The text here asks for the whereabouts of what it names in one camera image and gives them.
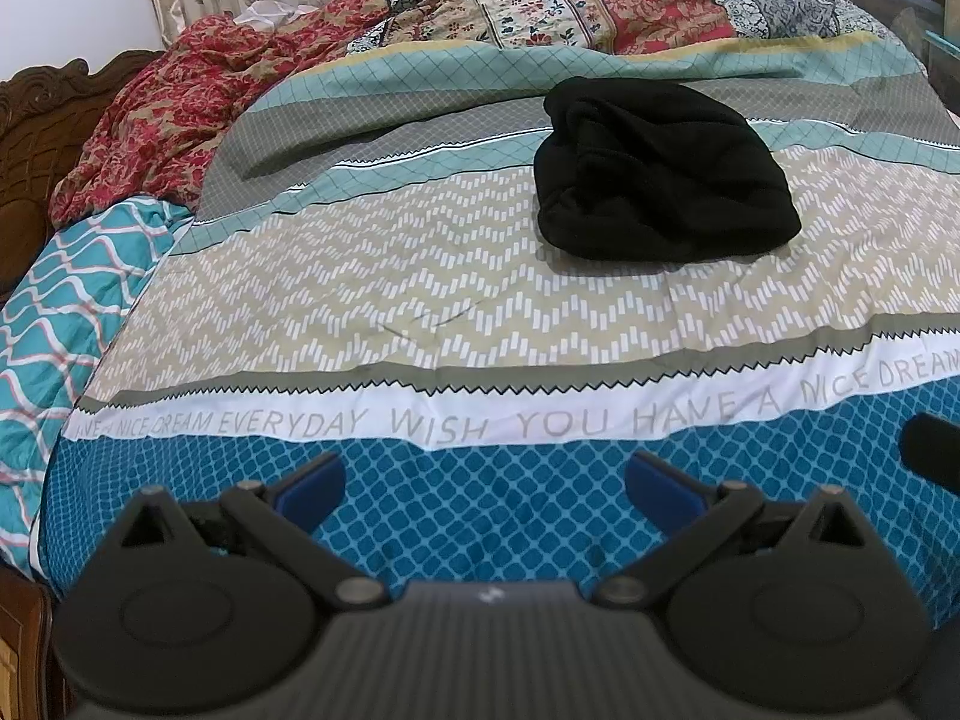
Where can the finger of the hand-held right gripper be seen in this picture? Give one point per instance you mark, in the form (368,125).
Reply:
(930,446)

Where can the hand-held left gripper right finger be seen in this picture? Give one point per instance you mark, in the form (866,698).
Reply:
(664,491)

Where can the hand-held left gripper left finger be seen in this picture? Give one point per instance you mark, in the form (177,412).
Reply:
(311,491)

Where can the black pants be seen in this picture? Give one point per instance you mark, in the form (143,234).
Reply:
(660,172)

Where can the patterned teal and beige bedsheet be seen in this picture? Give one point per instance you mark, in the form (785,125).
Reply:
(450,300)

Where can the teal wave-patterned pillow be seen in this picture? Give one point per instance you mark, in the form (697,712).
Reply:
(67,300)

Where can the white cloth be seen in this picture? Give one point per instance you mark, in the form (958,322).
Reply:
(271,13)

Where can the red floral patchwork quilt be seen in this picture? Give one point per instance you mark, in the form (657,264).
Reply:
(525,7)

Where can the carved wooden bed frame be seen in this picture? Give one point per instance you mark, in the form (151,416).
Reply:
(45,127)

